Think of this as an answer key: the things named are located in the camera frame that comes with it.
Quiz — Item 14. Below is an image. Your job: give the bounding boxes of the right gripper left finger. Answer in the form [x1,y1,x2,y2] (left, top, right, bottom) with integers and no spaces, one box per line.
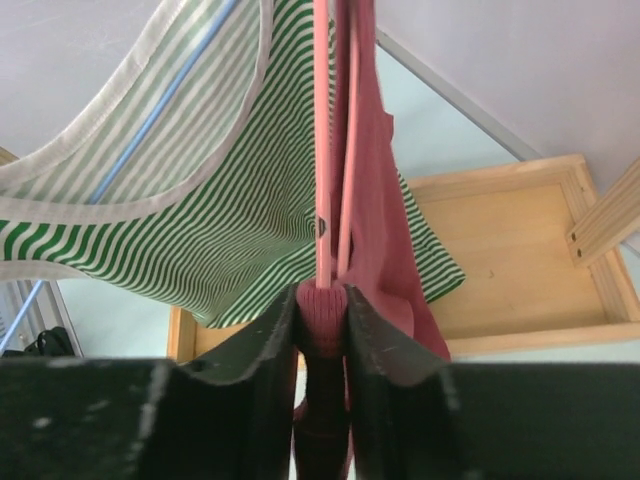
[1,288,297,479]

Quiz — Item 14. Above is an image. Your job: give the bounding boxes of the green striped garment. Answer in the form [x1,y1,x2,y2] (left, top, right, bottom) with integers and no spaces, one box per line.
[0,0,467,330]

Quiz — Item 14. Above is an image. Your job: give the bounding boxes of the red tank top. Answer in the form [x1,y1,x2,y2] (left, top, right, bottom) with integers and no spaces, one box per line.
[293,1,450,479]

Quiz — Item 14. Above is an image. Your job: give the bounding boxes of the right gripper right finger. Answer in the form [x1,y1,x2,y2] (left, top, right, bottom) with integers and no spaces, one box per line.
[347,288,639,479]

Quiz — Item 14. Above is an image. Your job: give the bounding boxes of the blue hanger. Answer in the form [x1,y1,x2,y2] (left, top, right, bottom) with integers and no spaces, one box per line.
[1,0,238,353]

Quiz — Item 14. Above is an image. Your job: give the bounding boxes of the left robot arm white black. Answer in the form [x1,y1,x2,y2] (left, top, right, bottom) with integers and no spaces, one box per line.
[2,327,76,358]

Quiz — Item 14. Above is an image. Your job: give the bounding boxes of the pink wire hanger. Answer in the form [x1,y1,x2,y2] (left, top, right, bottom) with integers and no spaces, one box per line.
[313,1,360,289]

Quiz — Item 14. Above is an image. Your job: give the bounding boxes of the wooden clothes rack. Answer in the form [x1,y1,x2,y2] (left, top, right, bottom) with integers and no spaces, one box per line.
[169,155,639,361]

